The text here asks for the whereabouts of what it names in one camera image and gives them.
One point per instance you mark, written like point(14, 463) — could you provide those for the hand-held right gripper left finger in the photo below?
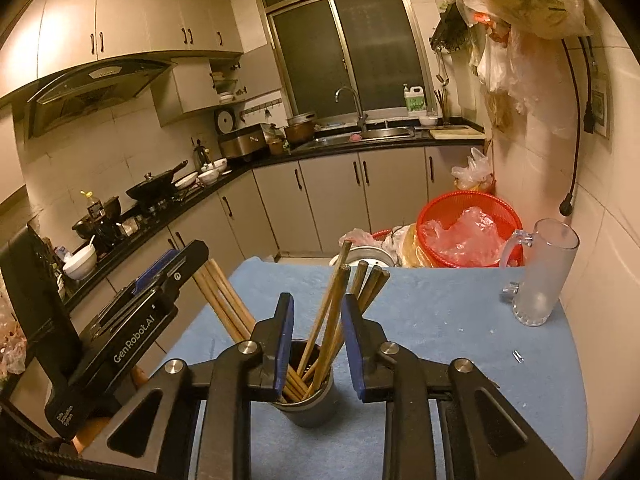
point(285, 345)

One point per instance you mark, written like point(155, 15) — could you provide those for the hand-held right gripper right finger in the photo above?
point(352, 345)

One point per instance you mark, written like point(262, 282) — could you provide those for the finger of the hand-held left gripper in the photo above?
point(155, 267)

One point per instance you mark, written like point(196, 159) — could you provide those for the bunch of wooden chopsticks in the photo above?
point(334, 280)

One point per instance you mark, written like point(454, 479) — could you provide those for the dark round chopstick holder cup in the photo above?
point(310, 410)

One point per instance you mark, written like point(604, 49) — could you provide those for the person's left hand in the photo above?
point(92, 432)

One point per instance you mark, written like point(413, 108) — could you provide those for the black pot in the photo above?
point(100, 225)

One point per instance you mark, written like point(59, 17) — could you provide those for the large white bowl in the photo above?
point(80, 262)

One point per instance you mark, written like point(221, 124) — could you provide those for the plastic bag of groceries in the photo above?
point(12, 350)

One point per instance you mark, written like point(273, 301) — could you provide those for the black wok with lid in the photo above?
point(152, 187)

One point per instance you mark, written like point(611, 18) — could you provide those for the yellow capped bottle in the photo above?
point(92, 207)

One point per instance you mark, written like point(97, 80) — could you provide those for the white round container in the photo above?
point(372, 259)

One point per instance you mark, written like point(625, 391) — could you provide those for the blue towel table cover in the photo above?
point(450, 335)

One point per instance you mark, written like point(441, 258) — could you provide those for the pinkish plastic bag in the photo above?
point(360, 237)

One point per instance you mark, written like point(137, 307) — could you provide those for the dark metal kettle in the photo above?
point(201, 155)

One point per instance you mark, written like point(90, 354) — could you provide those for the beige lower cabinets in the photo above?
point(330, 195)

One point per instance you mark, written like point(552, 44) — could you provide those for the clear crumpled plastic bag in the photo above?
point(465, 240)

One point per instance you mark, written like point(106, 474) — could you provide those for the metal box cooker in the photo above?
point(245, 142)

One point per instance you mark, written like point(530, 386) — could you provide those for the black kitchen countertop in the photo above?
point(272, 157)

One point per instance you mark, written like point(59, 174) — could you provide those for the red plastic basket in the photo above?
point(440, 207)

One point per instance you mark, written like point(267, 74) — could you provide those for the black range hood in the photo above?
point(95, 90)

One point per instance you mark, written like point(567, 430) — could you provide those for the brown cooking pot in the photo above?
point(300, 130)

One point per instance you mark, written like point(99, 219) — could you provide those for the frosted glass mug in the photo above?
point(545, 280)

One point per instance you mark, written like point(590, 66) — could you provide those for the steel kitchen sink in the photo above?
point(360, 136)

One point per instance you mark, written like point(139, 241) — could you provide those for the white crumpled plastic bag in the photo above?
point(472, 167)

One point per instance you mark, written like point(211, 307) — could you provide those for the metal sink faucet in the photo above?
point(360, 110)

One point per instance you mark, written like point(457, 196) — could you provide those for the small white dish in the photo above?
point(428, 121)

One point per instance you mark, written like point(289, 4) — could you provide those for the wooden cutting board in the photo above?
point(457, 132)

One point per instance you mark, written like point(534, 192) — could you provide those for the green detergent bottle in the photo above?
point(414, 102)

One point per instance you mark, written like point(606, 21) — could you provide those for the sink side utensil holder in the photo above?
point(442, 110)

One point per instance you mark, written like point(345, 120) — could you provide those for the kitchen window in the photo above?
point(310, 50)

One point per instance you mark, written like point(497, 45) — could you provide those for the hanging metal ladle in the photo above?
point(442, 79)

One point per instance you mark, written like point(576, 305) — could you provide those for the clear hanging plastic bags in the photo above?
point(505, 70)

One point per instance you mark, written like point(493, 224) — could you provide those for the open wall cabinet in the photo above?
point(187, 90)

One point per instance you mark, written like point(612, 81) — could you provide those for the beige upper wall cabinets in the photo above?
point(125, 10)

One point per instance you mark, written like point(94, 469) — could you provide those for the wall power strip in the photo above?
point(596, 105)

